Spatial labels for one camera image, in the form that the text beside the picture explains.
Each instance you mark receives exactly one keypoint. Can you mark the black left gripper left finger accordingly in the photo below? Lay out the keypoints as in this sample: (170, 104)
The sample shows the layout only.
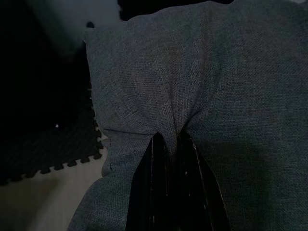
(154, 192)

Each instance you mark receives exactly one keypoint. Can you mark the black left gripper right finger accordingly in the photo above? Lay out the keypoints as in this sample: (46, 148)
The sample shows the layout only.
(199, 197)

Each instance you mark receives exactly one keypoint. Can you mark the grey pillow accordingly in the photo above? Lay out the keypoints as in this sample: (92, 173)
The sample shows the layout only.
(216, 84)

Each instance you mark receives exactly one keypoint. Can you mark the black foam puzzle mat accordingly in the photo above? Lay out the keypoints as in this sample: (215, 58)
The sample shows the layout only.
(48, 149)

